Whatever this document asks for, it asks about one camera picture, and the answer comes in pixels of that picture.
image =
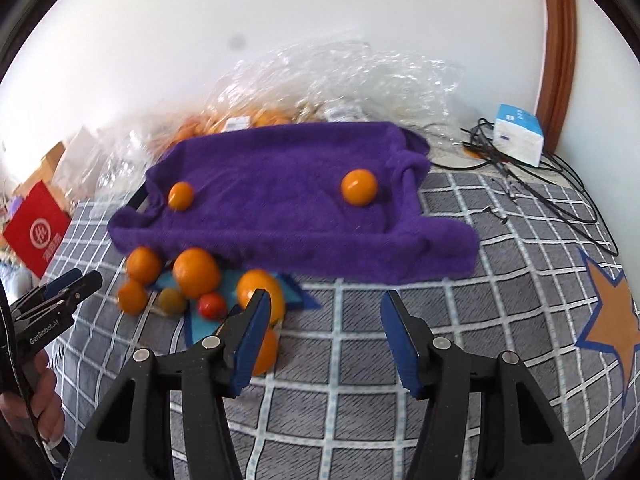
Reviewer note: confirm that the wooden door frame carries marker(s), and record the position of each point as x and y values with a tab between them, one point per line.
557	60

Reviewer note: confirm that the person's left hand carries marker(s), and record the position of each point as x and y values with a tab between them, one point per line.
47	405

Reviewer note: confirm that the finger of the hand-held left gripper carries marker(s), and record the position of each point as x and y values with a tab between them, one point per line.
80	290
60	284

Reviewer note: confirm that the grey checked bed sheet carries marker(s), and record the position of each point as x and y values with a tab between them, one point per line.
350	320

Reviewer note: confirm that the cardboard box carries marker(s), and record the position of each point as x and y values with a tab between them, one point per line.
45	165

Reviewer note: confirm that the smooth oval orange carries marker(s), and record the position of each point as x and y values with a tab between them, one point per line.
144	264
267	355

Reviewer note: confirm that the pile of bagged kumquats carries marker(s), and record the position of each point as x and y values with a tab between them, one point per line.
270	119

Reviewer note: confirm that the red strawberry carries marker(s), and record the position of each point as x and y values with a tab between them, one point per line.
211	306

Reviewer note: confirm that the pile of bagged oranges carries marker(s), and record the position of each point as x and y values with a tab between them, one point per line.
187	130

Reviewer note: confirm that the large mandarin orange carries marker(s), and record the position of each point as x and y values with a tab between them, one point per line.
250	282
196	272

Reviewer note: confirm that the clear plastic bag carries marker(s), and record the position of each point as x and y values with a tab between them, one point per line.
250	85
125	160
390	85

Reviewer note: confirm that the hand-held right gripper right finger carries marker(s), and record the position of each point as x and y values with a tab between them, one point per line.
397	345

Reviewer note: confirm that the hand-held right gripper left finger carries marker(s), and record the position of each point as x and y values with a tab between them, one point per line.
252	345

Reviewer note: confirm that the purple towel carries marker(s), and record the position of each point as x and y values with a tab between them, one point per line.
280	200

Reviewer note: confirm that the orange kumquat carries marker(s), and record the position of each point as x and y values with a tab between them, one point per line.
359	187
132	296
180	195

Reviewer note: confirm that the blue white tissue pack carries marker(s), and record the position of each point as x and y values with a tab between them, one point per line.
517	135

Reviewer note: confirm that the red box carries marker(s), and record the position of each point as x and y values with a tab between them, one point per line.
37	230

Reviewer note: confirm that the tan longan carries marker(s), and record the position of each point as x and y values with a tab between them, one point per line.
173	301

